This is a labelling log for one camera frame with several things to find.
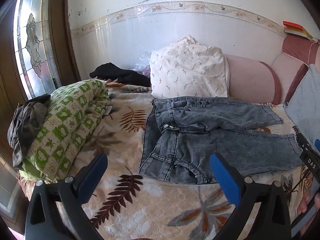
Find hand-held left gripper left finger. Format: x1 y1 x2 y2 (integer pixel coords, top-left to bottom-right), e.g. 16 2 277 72
25 153 108 240

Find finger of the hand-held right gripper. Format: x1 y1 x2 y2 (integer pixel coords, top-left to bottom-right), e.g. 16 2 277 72
295 129 320 178

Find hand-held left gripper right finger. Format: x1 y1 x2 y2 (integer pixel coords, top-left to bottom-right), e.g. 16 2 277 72
209 152 292 240

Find grey blue denim pants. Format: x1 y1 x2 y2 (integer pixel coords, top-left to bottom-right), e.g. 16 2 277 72
139 96 309 185

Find person's right hand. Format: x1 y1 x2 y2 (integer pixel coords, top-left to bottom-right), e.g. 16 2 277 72
297 175 314 222

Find light blue pillow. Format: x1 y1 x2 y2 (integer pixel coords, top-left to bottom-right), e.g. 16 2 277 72
284 64 320 153

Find green white patterned quilt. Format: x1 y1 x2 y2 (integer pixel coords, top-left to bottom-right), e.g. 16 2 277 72
19 79 110 183

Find leaf printed blanket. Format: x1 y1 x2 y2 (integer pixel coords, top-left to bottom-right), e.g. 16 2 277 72
16 81 320 240

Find grey crumpled clothing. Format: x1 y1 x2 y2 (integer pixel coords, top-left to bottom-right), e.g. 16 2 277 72
7 94 52 170

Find pink padded headboard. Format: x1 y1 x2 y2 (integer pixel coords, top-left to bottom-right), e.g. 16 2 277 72
224 36 320 105

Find black garment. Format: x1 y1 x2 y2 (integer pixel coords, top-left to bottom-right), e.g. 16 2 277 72
89 62 152 88

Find white floral pillow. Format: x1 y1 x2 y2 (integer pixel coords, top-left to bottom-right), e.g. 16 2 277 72
149 35 230 99

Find clear plastic bag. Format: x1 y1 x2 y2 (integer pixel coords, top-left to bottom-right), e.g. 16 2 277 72
132 51 153 79

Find red book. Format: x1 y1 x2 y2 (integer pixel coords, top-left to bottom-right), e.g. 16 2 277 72
283 21 304 31

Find brown wooden door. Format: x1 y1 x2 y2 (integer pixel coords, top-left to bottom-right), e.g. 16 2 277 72
0 0 82 170

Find stained glass door pane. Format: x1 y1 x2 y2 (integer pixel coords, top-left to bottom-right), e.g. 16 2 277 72
14 0 62 100

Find white cable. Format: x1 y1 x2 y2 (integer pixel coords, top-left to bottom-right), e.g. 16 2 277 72
307 40 320 68

